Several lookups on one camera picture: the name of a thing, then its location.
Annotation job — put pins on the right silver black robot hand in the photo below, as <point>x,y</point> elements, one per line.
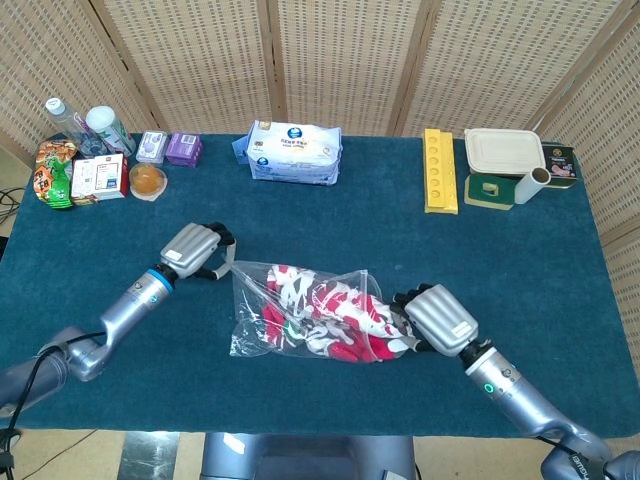
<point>440,320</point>

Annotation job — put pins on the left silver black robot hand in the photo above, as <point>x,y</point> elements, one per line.
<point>187,247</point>

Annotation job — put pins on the clear plastic zip bag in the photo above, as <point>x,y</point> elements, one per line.
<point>250,300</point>

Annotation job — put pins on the red white black clothes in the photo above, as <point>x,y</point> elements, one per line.
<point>345,310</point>

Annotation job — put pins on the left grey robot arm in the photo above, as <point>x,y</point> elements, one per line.
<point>120,315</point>

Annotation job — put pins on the orange green snack bag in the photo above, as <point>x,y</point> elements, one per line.
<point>50,175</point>

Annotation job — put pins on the blue carpet table cover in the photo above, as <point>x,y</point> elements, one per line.
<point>200,210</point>

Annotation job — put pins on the orange jelly cup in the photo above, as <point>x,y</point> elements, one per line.
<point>146,181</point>

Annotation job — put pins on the purple cardboard box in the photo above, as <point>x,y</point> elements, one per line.
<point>183,149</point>

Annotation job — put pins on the pale purple soap box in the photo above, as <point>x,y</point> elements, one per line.
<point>152,147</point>

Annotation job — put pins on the white red cardboard box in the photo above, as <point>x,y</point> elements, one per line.
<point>97,177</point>

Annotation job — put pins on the green beige box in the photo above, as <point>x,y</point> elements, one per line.
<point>490,192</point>

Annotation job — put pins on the white lidded green drink cup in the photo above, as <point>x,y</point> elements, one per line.
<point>107,127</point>

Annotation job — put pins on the white blue tissue pack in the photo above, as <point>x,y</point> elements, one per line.
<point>295,150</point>

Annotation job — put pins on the yellow tray with round holes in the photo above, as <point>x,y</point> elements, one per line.
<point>440,172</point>

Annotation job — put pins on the white roll with cardboard core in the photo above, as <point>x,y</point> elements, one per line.
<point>531,187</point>

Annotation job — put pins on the clear plastic water bottle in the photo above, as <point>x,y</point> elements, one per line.
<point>62,120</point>

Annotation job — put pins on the beige lidded lunch box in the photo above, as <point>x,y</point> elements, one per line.
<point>502,150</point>

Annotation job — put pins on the grey robot torso base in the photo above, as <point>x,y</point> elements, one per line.
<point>310,457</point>

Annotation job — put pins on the dark luncheon meat tin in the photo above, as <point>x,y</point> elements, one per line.
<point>561,167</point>

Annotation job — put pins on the grey metal table base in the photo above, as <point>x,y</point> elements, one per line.
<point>150,457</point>

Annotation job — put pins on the woven folding screen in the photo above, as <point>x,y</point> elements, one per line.
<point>350,60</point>

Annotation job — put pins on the black caster wheel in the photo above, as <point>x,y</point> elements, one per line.
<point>14,437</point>

